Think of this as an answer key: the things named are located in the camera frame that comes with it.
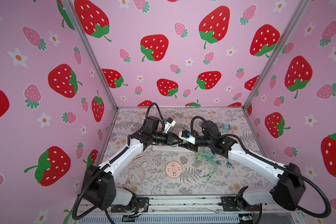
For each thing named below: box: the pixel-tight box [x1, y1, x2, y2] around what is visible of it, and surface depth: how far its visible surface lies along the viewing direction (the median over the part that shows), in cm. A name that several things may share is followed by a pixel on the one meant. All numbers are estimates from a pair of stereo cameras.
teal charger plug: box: [223, 124, 231, 131], surface depth 109 cm
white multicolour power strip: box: [152, 144, 197, 154], surface depth 95 cm
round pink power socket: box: [165, 161, 182, 179], surface depth 85 cm
